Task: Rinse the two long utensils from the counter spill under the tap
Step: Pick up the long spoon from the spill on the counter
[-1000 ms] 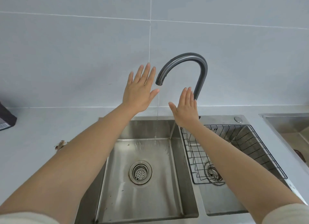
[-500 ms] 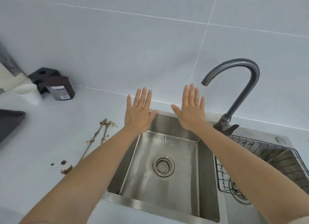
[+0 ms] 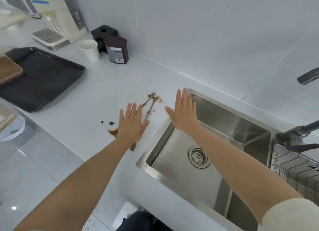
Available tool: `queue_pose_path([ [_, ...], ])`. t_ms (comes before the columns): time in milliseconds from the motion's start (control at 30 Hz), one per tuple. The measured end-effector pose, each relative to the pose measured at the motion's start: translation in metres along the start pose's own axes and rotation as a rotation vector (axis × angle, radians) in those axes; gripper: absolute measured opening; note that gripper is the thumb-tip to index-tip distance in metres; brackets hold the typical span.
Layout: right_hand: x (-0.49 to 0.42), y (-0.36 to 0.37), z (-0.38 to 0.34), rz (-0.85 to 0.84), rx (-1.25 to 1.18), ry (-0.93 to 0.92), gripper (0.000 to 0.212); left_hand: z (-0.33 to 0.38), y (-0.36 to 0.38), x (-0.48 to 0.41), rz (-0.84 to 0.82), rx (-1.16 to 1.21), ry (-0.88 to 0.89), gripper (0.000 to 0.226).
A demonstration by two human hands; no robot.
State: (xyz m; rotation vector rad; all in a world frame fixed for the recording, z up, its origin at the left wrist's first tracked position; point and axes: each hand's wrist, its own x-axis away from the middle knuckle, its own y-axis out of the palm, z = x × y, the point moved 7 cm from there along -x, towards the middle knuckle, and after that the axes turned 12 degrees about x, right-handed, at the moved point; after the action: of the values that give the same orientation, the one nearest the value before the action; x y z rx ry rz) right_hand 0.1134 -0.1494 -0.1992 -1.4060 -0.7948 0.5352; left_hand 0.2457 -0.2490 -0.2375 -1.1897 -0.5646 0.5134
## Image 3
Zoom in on black baking tray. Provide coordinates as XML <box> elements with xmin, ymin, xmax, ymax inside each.
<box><xmin>0</xmin><ymin>47</ymin><xmax>86</xmax><ymax>113</ymax></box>

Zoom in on dirty metal spoon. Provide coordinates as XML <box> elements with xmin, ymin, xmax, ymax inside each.
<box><xmin>130</xmin><ymin>95</ymin><xmax>158</xmax><ymax>151</ymax></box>

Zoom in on black box holder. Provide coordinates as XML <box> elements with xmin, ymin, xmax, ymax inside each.
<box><xmin>90</xmin><ymin>25</ymin><xmax>118</xmax><ymax>53</ymax></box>

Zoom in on dark blue trousers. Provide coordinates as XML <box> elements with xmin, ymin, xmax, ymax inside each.
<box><xmin>122</xmin><ymin>211</ymin><xmax>173</xmax><ymax>231</ymax></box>

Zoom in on stainless steel sink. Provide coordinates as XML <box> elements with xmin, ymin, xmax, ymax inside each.
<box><xmin>136</xmin><ymin>88</ymin><xmax>277</xmax><ymax>231</ymax></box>

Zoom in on dark grey faucet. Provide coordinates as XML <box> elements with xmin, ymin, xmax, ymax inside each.
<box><xmin>275</xmin><ymin>67</ymin><xmax>319</xmax><ymax>153</ymax></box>

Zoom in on trash bin with white bag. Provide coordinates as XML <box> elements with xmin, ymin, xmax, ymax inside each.
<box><xmin>0</xmin><ymin>114</ymin><xmax>26</xmax><ymax>142</ymax></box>

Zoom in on dark brown container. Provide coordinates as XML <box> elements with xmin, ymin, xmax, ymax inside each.
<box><xmin>103</xmin><ymin>36</ymin><xmax>129</xmax><ymax>64</ymax></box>

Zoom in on black wire dish rack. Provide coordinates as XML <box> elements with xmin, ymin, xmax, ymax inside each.
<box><xmin>268</xmin><ymin>142</ymin><xmax>319</xmax><ymax>206</ymax></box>

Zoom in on person's right forearm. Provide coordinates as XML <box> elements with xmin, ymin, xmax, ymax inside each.
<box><xmin>175</xmin><ymin>125</ymin><xmax>303</xmax><ymax>226</ymax></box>

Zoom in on brown wooden cutting board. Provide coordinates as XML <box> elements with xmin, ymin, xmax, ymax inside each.
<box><xmin>0</xmin><ymin>56</ymin><xmax>24</xmax><ymax>87</ymax></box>

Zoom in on person's left forearm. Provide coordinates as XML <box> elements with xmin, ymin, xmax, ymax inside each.
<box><xmin>14</xmin><ymin>136</ymin><xmax>140</xmax><ymax>231</ymax></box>

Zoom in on round metal drain strainer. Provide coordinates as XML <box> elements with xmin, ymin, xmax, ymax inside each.
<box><xmin>188</xmin><ymin>145</ymin><xmax>211</xmax><ymax>168</ymax></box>

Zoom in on brown cardboard box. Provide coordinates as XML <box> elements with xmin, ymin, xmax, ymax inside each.
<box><xmin>0</xmin><ymin>105</ymin><xmax>17</xmax><ymax>133</ymax></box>

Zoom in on brown sauce spill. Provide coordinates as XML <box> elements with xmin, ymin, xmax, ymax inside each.
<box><xmin>100</xmin><ymin>92</ymin><xmax>165</xmax><ymax>139</ymax></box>

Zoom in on white paper cup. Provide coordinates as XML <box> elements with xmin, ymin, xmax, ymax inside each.
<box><xmin>79</xmin><ymin>40</ymin><xmax>100</xmax><ymax>62</ymax></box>

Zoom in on white sleeve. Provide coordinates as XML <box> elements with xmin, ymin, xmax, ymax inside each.
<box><xmin>261</xmin><ymin>198</ymin><xmax>319</xmax><ymax>231</ymax></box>

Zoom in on person's right hand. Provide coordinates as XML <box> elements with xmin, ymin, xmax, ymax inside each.
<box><xmin>164</xmin><ymin>88</ymin><xmax>199</xmax><ymax>136</ymax></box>

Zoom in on cream water dispenser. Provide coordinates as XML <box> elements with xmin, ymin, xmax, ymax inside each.
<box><xmin>19</xmin><ymin>0</ymin><xmax>89</xmax><ymax>51</ymax></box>

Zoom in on person's left hand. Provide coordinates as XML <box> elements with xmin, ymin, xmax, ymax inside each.
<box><xmin>117</xmin><ymin>102</ymin><xmax>151</xmax><ymax>143</ymax></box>

